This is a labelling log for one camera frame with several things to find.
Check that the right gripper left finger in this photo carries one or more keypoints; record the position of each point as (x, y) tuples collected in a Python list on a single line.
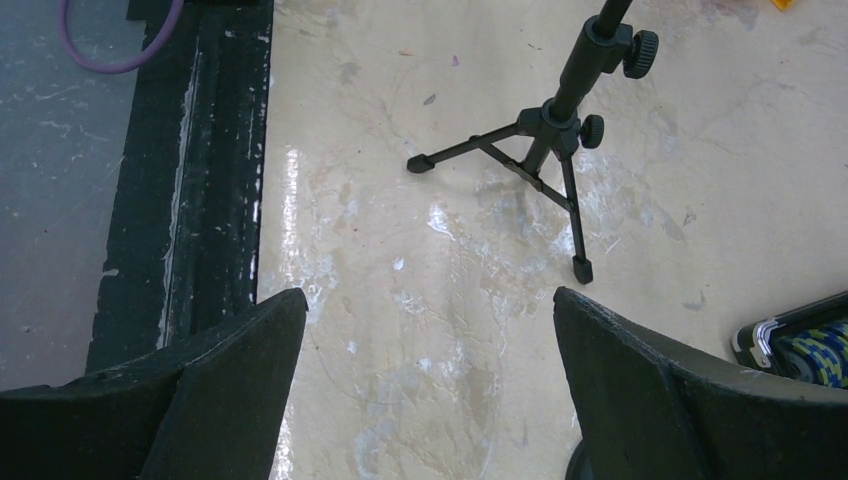
[(208, 407)]

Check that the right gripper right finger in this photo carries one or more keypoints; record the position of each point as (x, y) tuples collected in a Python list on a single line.
[(652, 407)]

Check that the black tripod mic stand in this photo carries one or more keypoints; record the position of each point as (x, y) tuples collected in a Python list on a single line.
[(540, 144)]

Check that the round-base mic stand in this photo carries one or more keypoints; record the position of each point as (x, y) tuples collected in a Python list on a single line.
[(579, 466)]

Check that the yellow triangle stand far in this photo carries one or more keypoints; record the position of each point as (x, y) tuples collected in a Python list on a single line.
[(782, 5)]

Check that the black poker chip case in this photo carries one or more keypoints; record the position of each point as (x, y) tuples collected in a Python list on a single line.
[(807, 344)]

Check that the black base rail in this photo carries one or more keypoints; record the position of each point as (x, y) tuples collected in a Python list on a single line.
[(183, 242)]

